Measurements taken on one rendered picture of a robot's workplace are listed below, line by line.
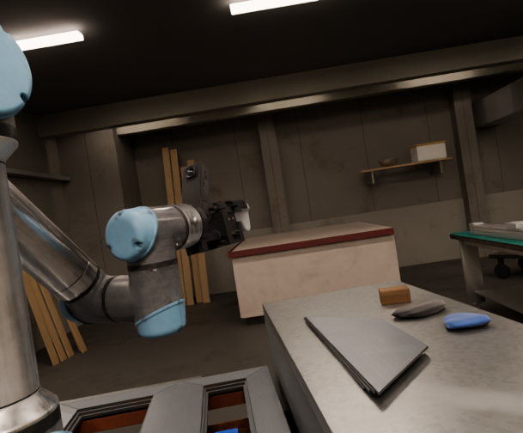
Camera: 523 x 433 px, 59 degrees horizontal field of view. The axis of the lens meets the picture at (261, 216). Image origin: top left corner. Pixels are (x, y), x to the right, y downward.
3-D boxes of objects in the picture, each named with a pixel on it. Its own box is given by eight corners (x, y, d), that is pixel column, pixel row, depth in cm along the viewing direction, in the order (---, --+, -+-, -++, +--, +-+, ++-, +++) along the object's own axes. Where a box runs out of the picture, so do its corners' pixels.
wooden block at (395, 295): (382, 305, 162) (380, 291, 162) (380, 301, 168) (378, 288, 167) (411, 301, 160) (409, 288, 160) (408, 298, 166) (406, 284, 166)
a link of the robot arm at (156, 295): (144, 326, 77) (135, 261, 77) (199, 325, 72) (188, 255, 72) (109, 341, 70) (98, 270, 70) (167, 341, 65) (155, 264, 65)
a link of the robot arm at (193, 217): (147, 211, 77) (185, 198, 73) (165, 210, 81) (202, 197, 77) (159, 255, 76) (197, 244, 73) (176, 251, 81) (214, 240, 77)
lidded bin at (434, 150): (440, 160, 840) (437, 143, 839) (448, 157, 796) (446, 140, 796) (410, 164, 842) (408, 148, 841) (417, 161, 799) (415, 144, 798)
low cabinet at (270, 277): (366, 274, 845) (357, 221, 844) (404, 304, 580) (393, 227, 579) (252, 290, 854) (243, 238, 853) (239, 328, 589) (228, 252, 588)
